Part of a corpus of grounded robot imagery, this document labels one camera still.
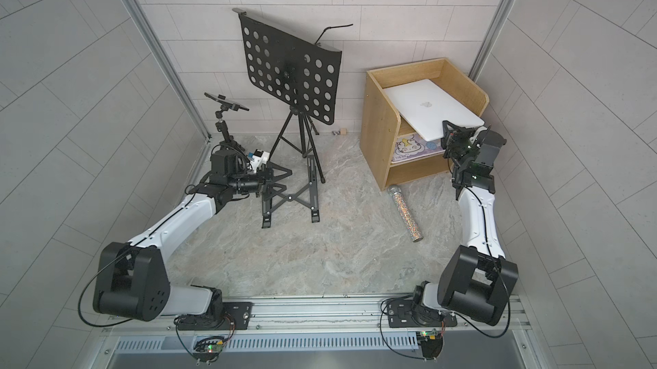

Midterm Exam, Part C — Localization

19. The silver laptop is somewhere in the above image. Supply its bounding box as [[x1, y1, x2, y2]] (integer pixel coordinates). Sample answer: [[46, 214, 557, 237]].
[[384, 79, 484, 141]]

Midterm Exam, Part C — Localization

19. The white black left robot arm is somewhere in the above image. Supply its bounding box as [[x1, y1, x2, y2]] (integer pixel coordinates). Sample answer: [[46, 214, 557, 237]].
[[88, 148, 292, 331]]

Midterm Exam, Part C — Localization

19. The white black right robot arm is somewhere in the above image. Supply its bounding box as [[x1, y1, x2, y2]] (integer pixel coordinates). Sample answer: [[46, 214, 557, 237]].
[[381, 121, 518, 328]]

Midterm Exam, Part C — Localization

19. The black folding laptop stand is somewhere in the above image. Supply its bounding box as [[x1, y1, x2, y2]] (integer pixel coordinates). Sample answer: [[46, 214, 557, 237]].
[[258, 155, 322, 230]]

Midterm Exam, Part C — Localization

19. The colourful picture book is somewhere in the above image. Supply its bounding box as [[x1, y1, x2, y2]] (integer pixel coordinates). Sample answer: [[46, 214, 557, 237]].
[[391, 133, 444, 165]]

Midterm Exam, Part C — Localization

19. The wooden shelf cabinet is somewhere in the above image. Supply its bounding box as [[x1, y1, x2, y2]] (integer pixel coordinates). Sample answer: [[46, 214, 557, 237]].
[[360, 59, 489, 190]]

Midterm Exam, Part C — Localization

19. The black small phone tripod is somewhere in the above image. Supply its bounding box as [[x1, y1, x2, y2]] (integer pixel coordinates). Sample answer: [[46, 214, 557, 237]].
[[204, 93, 250, 155]]

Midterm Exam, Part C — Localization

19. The black perforated music stand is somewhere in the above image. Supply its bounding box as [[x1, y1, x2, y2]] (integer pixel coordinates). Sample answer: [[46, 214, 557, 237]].
[[233, 8, 342, 182]]

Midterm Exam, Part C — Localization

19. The left green circuit board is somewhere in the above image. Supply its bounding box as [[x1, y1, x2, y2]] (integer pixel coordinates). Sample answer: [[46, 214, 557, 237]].
[[193, 336, 229, 365]]

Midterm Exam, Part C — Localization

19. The green circuit board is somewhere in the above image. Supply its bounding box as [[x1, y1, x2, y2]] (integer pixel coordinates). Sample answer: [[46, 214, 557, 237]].
[[193, 336, 229, 365], [416, 330, 444, 360]]

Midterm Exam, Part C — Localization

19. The right green circuit board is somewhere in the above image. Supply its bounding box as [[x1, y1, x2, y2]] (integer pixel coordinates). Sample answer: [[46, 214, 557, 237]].
[[416, 330, 444, 360]]

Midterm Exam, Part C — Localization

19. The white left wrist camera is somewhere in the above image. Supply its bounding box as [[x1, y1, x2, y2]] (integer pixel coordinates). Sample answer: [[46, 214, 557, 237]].
[[247, 149, 270, 174]]

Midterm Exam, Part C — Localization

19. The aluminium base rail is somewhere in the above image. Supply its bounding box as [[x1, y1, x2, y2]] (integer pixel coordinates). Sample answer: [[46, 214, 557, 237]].
[[108, 294, 530, 358]]

